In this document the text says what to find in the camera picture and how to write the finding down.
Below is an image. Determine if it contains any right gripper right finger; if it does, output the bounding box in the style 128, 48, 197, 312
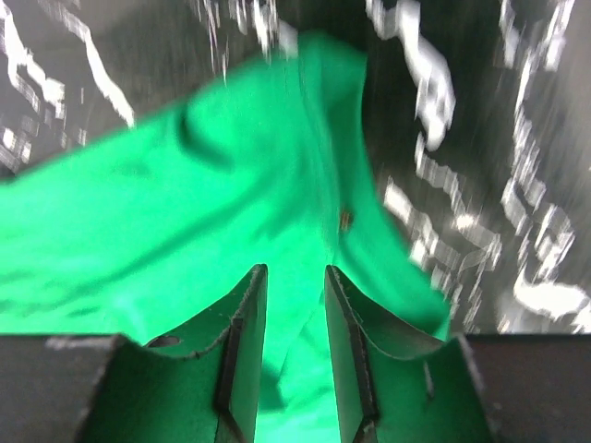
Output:
324, 265, 458, 443

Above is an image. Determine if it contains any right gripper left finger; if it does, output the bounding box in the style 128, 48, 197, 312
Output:
138, 263, 269, 443

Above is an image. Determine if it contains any green t-shirt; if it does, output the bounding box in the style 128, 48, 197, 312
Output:
1, 34, 450, 442

